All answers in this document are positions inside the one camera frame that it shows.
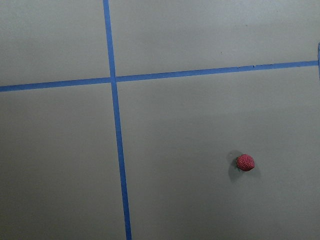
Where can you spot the red strawberry on table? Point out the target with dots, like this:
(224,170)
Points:
(245,162)

